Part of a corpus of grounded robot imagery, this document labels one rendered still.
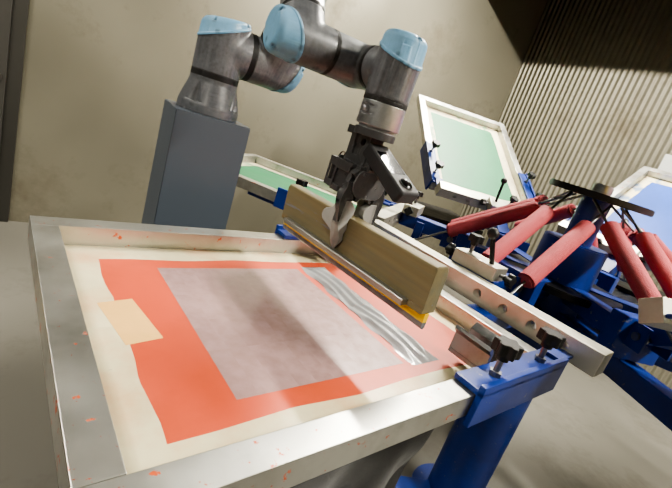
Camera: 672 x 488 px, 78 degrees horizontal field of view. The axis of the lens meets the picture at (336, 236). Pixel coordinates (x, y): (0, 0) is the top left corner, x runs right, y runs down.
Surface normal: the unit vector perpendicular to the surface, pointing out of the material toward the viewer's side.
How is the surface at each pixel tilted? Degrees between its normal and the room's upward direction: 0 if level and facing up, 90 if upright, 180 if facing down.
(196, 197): 90
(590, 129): 90
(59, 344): 0
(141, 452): 0
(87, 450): 0
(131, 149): 90
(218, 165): 90
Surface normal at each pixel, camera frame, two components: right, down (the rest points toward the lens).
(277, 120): 0.48, 0.39
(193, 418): 0.30, -0.91
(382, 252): -0.77, -0.04
